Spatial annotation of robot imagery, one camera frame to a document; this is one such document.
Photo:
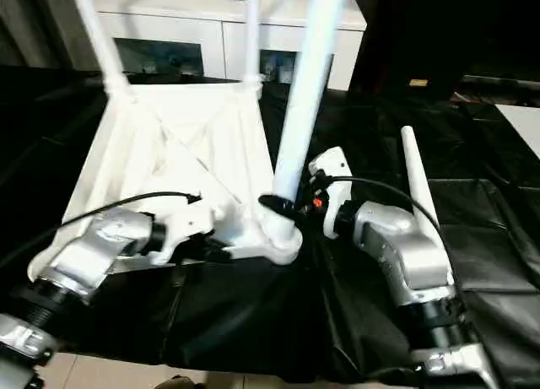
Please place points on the white plastic table top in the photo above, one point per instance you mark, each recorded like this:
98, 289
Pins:
177, 152

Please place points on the white plastic table leg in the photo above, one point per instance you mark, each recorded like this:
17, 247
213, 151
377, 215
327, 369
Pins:
310, 89
415, 174
252, 34
101, 34

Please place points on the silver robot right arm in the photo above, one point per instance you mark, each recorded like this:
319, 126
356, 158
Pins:
405, 245

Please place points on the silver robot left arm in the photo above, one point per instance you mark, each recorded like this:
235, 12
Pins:
93, 245

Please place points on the black work mat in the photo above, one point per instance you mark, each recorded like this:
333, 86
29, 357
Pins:
253, 313

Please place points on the small yellow object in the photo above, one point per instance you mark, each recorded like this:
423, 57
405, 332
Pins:
418, 83

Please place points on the white glass-door cabinet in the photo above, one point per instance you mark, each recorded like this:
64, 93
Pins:
190, 17

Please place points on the white flat panel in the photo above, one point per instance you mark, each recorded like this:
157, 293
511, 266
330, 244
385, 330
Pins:
521, 127

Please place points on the grey pleated curtain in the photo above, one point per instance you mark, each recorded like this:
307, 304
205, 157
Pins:
34, 22

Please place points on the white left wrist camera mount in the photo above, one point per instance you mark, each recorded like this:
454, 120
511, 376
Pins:
185, 224

